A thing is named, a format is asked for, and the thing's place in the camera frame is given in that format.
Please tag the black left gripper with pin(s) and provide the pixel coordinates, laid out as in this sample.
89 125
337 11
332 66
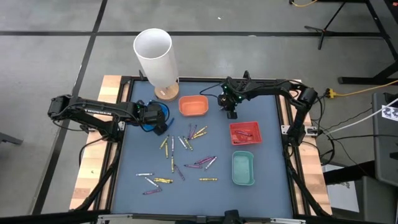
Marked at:
154 115

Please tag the black tripod stand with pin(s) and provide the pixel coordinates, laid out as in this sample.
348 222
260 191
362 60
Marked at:
323 31

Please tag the grey stand foot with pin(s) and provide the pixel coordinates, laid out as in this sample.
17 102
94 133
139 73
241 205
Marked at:
9 138

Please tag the blue plastic basket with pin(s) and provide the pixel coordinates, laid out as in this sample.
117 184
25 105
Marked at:
147 127

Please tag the blue-grey table mat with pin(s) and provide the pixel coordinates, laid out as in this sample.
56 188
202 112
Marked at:
217 199

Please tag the black rig crossbeam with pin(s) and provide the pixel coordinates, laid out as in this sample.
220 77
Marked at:
46 217

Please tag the white shade wooden-base lamp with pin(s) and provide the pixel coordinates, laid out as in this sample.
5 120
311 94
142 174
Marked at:
155 62

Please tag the yellow-green crayon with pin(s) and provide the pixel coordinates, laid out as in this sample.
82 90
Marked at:
166 150

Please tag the grey equipment cart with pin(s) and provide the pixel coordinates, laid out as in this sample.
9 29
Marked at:
385 149

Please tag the orange plastic bin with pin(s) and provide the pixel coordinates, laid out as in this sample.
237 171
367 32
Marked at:
193 105

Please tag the black frame knob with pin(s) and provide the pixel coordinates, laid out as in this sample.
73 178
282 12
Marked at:
246 74

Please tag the black-and-white marker tag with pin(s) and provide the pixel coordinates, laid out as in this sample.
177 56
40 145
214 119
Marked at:
391 113

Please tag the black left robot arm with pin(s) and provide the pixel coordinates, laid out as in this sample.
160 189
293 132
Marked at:
93 109

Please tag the red plastic basket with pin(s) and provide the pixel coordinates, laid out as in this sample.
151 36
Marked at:
253 127

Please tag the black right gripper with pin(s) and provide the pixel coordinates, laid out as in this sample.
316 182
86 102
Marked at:
231 96

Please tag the black aluminium table frame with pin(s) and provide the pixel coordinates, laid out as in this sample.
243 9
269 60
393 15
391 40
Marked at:
199 79

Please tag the white box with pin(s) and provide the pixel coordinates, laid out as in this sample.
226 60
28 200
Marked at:
342 196

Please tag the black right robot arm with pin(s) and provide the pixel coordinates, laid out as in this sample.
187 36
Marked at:
273 88

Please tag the white crayon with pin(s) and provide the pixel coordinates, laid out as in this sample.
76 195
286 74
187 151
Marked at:
211 163
182 142
173 143
144 174
151 182

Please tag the teal plastic bin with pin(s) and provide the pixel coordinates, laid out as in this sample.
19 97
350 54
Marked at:
242 168

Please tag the yellow crayon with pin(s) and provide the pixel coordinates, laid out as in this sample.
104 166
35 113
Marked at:
164 142
163 180
172 164
187 143
201 130
199 135
208 179

